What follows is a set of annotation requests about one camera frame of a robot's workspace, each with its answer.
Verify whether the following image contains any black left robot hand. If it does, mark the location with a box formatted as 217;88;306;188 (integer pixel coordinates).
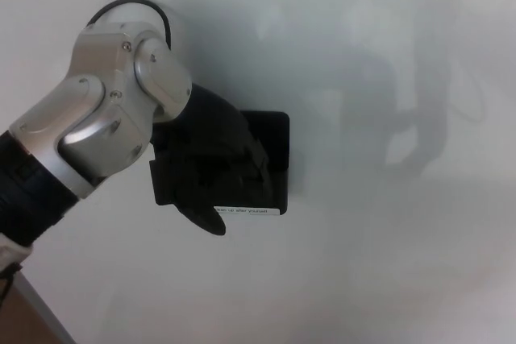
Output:
148;82;272;237

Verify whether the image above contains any white whiteboard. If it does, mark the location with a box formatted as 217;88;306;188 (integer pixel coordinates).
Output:
0;0;516;344

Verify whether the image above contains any grey whiteboard frame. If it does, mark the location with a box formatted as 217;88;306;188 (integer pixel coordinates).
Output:
15;274;77;344

